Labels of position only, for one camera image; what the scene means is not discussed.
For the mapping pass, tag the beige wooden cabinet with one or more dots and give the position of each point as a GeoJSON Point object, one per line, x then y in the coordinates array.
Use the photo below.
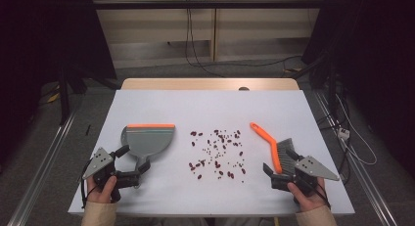
{"type": "Point", "coordinates": [147, 27]}

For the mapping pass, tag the person's left hand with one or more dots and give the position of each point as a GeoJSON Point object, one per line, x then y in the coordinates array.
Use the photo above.
{"type": "Point", "coordinates": [101, 195]}

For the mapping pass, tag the black horizontal metal bar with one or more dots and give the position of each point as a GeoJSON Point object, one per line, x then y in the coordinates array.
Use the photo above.
{"type": "Point", "coordinates": [208, 4]}

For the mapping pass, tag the person's right hand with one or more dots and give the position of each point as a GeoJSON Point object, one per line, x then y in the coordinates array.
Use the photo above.
{"type": "Point", "coordinates": [311, 200]}

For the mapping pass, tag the orange brush with grey bristles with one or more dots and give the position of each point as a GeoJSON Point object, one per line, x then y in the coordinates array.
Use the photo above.
{"type": "Point", "coordinates": [273, 147]}

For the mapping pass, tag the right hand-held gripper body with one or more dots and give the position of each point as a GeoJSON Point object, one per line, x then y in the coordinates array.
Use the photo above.
{"type": "Point", "coordinates": [313, 169]}

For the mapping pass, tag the black curtain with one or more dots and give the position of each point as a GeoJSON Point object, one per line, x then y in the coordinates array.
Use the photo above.
{"type": "Point", "coordinates": [375, 56]}
{"type": "Point", "coordinates": [42, 50]}

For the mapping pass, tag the grey dustpan with orange edge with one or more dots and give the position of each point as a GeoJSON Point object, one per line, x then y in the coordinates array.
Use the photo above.
{"type": "Point", "coordinates": [148, 141]}

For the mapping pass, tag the aluminium floor rail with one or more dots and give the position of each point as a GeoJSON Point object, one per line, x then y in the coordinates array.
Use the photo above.
{"type": "Point", "coordinates": [42, 173]}
{"type": "Point", "coordinates": [362, 173]}

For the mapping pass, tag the dark round desk grommet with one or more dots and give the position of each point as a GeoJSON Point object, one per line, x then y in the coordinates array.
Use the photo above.
{"type": "Point", "coordinates": [243, 88]}

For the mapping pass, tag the yellow floor tape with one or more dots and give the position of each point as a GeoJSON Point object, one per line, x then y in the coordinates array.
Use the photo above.
{"type": "Point", "coordinates": [54, 98]}

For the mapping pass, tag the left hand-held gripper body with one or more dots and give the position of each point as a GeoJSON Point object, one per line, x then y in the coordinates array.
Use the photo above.
{"type": "Point", "coordinates": [101, 160]}

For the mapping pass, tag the white power adapter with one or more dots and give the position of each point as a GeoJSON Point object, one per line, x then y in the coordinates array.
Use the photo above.
{"type": "Point", "coordinates": [343, 133]}

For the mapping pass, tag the red beans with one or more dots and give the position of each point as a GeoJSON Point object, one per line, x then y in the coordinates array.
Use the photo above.
{"type": "Point", "coordinates": [217, 164]}

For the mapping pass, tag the black metal stand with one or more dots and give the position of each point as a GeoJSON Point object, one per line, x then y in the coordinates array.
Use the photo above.
{"type": "Point", "coordinates": [64, 95]}

